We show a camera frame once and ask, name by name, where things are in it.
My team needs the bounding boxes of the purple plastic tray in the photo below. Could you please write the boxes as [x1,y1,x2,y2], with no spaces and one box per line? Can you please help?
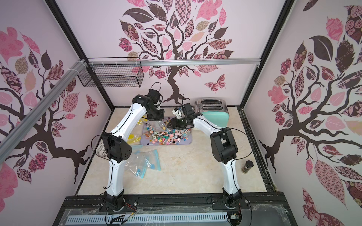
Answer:
[140,116,193,146]

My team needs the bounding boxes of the yellow-zip candy bag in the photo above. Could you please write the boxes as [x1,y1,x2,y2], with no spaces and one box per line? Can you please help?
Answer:
[137,117,148,126]
[127,134,141,145]

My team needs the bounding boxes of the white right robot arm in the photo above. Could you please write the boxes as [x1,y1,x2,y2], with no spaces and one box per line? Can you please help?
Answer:
[167,103,242,209]

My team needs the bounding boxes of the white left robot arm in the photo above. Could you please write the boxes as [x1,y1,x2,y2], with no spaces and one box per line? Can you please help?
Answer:
[102,89,165,211]

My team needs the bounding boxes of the loose candy pile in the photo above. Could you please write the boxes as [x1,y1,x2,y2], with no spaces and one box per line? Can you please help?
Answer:
[144,121,190,145]

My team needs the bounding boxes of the mint green toaster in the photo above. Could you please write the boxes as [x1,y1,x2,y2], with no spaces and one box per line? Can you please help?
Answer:
[194,98,230,128]

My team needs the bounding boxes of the white round strainer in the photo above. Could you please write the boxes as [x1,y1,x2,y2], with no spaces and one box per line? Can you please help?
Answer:
[95,142,107,158]

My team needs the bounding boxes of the black wire basket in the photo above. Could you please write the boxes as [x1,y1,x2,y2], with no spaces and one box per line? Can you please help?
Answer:
[78,56,144,88]

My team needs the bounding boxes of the aluminium rail back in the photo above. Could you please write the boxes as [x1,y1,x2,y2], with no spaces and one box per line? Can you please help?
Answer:
[89,58,261,66]

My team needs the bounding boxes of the aluminium rail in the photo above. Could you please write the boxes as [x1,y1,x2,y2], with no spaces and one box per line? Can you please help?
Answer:
[1,59,86,163]
[89,58,261,66]

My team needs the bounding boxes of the white slotted cable duct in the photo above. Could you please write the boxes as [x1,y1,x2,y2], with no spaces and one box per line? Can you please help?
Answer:
[63,212,229,226]

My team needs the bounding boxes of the aluminium rail left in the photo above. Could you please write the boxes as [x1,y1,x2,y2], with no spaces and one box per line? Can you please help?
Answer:
[1,59,86,163]

